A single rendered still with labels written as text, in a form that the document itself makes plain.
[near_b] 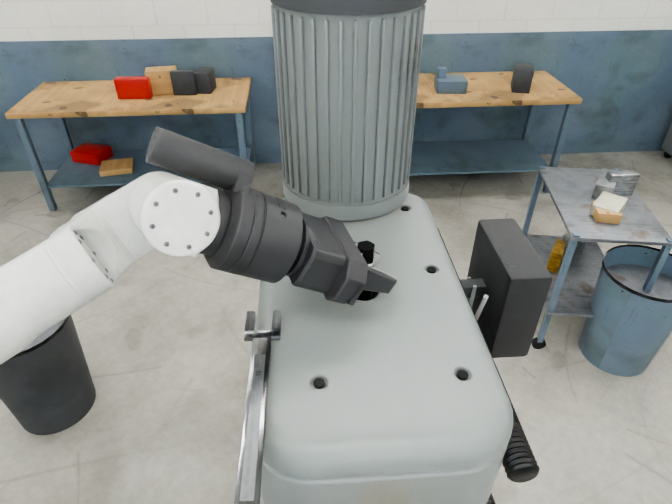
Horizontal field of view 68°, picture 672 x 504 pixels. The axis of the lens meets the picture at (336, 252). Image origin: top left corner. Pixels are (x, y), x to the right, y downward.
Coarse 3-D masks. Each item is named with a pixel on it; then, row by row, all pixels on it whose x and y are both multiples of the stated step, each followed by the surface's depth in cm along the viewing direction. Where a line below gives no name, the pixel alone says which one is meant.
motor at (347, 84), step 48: (288, 0) 58; (336, 0) 56; (384, 0) 56; (288, 48) 63; (336, 48) 59; (384, 48) 60; (288, 96) 66; (336, 96) 63; (384, 96) 64; (288, 144) 70; (336, 144) 66; (384, 144) 68; (288, 192) 76; (336, 192) 71; (384, 192) 72
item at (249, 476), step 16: (272, 320) 56; (256, 336) 54; (272, 336) 54; (256, 352) 52; (256, 368) 50; (256, 384) 49; (256, 400) 47; (256, 416) 46; (256, 432) 44; (240, 448) 43; (256, 448) 43; (240, 464) 42; (256, 464) 42; (240, 480) 41; (256, 480) 41; (240, 496) 40; (256, 496) 40
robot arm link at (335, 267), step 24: (288, 216) 50; (312, 216) 57; (264, 240) 48; (288, 240) 49; (312, 240) 51; (336, 240) 55; (264, 264) 49; (288, 264) 50; (312, 264) 51; (336, 264) 52; (360, 264) 52; (312, 288) 53; (336, 288) 52; (360, 288) 52
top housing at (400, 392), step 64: (384, 256) 66; (448, 256) 68; (320, 320) 57; (384, 320) 57; (448, 320) 57; (320, 384) 50; (384, 384) 50; (448, 384) 50; (320, 448) 44; (384, 448) 44; (448, 448) 45
